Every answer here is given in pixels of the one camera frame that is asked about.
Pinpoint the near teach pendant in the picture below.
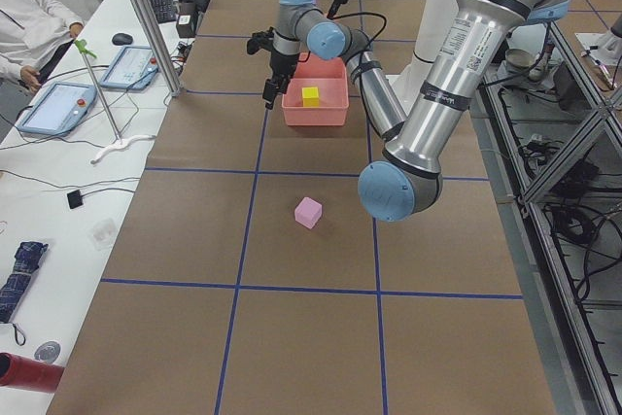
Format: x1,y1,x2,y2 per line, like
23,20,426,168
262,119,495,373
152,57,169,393
17,82,96,136

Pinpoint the pink plastic bin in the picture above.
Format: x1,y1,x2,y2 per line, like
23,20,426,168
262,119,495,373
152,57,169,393
281,53,349,126

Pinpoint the black computer mouse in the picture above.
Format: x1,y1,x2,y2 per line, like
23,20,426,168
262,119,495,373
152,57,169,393
111,33,133,46

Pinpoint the black box with label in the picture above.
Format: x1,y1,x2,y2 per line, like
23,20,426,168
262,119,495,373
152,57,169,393
176,2,198,39

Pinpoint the teach pendant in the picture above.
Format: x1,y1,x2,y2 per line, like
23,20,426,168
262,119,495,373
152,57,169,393
99,46,158,90
17,82,96,136

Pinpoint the metal rod with hook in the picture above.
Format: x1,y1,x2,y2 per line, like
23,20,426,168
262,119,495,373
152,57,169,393
73,39,156,165

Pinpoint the seated person in white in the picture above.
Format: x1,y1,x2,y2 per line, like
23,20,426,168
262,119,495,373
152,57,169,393
1,0,85,93

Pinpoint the folded blue umbrella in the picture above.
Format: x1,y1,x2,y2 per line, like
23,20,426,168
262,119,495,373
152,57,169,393
1,241,49,346

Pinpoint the black keyboard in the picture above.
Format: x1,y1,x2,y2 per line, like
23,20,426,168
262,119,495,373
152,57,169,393
149,0,176,23

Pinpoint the far teach pendant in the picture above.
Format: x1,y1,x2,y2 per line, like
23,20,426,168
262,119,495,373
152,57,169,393
99,46,158,90

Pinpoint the round metal lid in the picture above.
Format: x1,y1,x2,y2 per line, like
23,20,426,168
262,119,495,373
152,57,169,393
34,341,61,364

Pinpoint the yellow foam block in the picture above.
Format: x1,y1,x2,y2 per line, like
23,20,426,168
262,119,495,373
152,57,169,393
301,86,320,108

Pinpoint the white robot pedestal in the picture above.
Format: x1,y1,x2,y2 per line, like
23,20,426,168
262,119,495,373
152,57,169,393
387,0,458,117

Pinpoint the red cylinder bottle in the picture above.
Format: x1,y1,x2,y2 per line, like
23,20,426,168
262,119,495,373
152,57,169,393
1,353,64,394

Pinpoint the aluminium frame post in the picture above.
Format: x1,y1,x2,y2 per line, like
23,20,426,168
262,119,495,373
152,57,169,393
130,0,182,97

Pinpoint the small black square device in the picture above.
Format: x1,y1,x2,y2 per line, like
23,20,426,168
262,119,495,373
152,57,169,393
66,190,84,210

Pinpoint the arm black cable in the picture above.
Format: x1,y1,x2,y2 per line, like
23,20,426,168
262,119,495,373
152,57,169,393
334,12,390,95

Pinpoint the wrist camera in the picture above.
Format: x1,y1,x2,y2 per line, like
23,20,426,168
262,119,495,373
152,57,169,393
246,28,274,55

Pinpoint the pink foam block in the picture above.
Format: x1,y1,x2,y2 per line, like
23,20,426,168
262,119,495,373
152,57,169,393
294,196,323,229

